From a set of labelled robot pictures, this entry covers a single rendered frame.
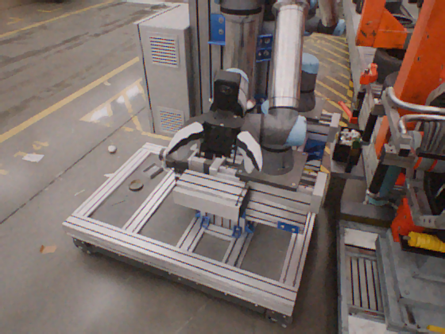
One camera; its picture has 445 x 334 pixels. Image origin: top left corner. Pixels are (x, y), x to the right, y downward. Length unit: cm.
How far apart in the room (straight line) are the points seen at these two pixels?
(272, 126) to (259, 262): 98
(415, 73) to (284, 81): 95
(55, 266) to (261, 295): 116
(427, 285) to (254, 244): 79
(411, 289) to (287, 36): 128
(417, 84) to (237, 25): 99
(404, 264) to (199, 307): 101
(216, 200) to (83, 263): 108
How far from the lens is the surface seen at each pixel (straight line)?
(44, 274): 209
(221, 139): 60
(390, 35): 364
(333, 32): 172
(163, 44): 126
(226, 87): 56
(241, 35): 96
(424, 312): 181
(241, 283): 157
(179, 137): 54
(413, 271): 180
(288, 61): 83
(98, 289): 191
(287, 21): 88
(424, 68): 168
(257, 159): 52
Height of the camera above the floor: 154
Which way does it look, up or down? 38 degrees down
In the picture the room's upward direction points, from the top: straight up
